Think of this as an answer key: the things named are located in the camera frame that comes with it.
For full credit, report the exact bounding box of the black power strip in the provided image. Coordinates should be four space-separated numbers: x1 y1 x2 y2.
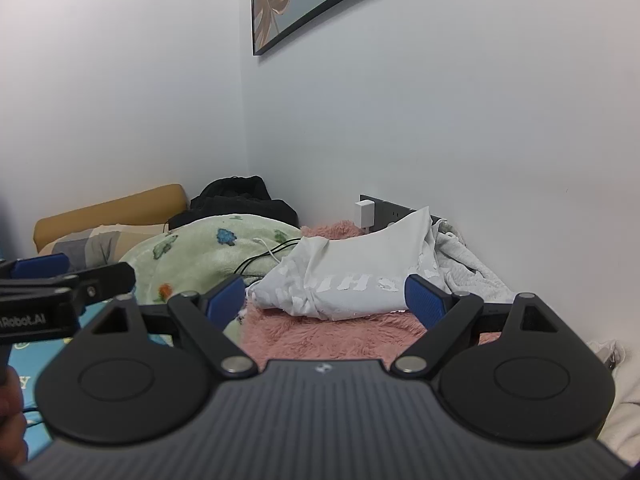
360 193 443 233

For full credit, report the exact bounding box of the tan padded headboard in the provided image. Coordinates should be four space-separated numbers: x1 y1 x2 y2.
33 183 188 253

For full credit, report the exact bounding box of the striped patchwork pillow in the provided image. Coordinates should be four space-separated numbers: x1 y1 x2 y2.
37 223 168 273

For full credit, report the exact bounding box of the framed leaf wall picture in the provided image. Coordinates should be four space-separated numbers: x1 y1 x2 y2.
250 0 431 57

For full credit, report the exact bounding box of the white plug charger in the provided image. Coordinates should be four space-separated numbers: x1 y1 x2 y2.
355 200 375 233

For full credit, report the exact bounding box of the black cable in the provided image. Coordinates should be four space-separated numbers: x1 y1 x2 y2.
235 240 303 278

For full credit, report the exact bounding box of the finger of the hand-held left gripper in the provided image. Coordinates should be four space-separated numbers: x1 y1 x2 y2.
0 253 71 289
47 261 137 316

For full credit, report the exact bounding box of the black clothes pile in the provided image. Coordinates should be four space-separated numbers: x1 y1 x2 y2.
167 176 300 232

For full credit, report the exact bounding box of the green printed fleece blanket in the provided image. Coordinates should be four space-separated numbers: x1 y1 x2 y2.
118 214 303 346

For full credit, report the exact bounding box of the white printed t-shirt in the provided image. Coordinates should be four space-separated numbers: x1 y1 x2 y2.
248 206 453 322

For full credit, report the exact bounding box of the white cable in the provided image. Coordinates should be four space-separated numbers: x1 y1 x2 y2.
252 236 286 266

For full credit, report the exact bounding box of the pink fluffy blanket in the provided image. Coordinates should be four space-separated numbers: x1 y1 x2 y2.
240 219 501 363

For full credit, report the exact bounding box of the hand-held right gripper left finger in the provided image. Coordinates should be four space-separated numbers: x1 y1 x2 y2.
66 274 259 380

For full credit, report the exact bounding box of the light grey garment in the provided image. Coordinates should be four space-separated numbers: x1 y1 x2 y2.
430 217 516 311

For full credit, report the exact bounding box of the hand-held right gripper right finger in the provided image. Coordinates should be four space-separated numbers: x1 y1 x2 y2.
391 273 569 380

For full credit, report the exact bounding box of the white cloth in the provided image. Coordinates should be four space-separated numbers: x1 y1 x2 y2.
585 340 640 461

